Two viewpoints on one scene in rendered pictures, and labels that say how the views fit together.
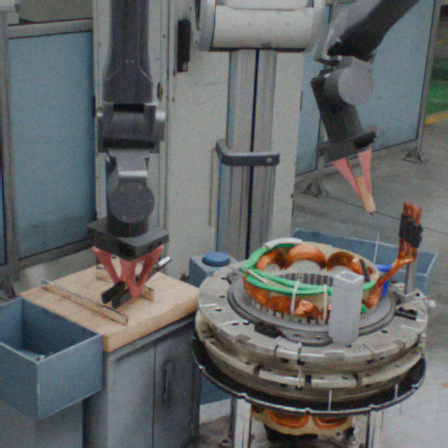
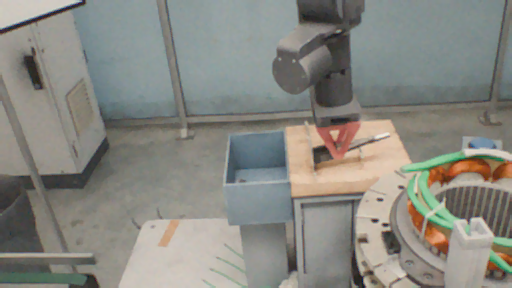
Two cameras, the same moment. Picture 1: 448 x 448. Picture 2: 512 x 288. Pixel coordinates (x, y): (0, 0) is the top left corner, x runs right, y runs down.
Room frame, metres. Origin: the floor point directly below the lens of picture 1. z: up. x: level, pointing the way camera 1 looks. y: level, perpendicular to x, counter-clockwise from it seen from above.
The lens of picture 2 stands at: (0.71, -0.30, 1.49)
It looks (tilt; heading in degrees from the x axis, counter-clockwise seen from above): 30 degrees down; 55
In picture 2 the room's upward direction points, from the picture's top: 6 degrees counter-clockwise
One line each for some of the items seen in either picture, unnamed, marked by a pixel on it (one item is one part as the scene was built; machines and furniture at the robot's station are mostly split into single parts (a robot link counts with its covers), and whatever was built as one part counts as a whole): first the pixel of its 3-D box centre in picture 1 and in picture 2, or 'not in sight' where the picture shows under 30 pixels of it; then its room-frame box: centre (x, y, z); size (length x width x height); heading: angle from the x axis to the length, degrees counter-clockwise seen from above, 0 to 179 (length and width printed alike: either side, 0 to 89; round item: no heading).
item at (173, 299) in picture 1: (115, 299); (345, 154); (1.23, 0.17, 1.05); 0.20 x 0.19 x 0.02; 141
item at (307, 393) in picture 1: (308, 326); not in sight; (1.18, -0.12, 1.05); 0.29 x 0.29 x 0.06
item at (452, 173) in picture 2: (270, 264); (468, 172); (1.23, -0.06, 1.12); 0.06 x 0.02 x 0.04; 144
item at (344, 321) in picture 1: (346, 308); (468, 262); (1.06, -0.15, 1.14); 0.03 x 0.03 x 0.09; 54
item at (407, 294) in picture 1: (409, 261); not in sight; (1.20, -0.25, 1.15); 0.03 x 0.02 x 0.12; 136
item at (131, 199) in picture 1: (132, 162); (315, 36); (1.13, 0.13, 1.30); 0.11 x 0.09 x 0.12; 11
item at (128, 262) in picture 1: (129, 263); (336, 128); (1.18, 0.14, 1.14); 0.07 x 0.07 x 0.09; 52
